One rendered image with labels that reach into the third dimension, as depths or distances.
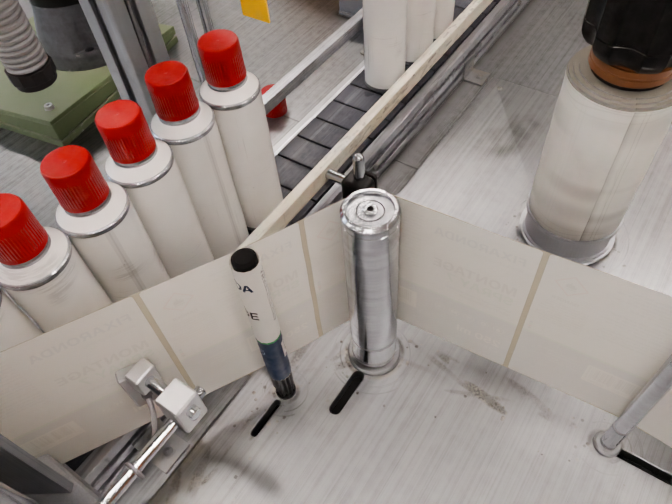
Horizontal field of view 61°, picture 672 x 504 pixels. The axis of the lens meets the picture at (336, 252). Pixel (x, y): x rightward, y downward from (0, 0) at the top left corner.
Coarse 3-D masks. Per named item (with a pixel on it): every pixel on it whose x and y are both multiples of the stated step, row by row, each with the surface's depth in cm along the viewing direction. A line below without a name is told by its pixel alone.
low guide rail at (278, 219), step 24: (480, 0) 77; (456, 24) 74; (432, 48) 71; (408, 72) 69; (384, 96) 66; (360, 120) 64; (336, 144) 62; (360, 144) 64; (336, 168) 62; (312, 192) 59; (288, 216) 57
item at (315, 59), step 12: (360, 12) 69; (348, 24) 67; (360, 24) 68; (336, 36) 66; (348, 36) 67; (324, 48) 65; (336, 48) 66; (312, 60) 63; (324, 60) 65; (300, 72) 62; (312, 72) 64; (276, 84) 61; (288, 84) 61; (264, 96) 60; (276, 96) 60
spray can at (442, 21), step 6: (438, 0) 73; (444, 0) 74; (450, 0) 74; (438, 6) 74; (444, 6) 74; (450, 6) 75; (438, 12) 75; (444, 12) 75; (450, 12) 76; (438, 18) 75; (444, 18) 76; (450, 18) 76; (438, 24) 76; (444, 24) 76; (438, 30) 77; (444, 30) 77; (438, 36) 77
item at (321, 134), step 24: (456, 0) 84; (456, 48) 78; (432, 72) 74; (336, 96) 72; (360, 96) 72; (408, 96) 71; (312, 120) 70; (336, 120) 69; (384, 120) 69; (288, 144) 67; (312, 144) 67; (288, 168) 65; (312, 168) 65; (288, 192) 62
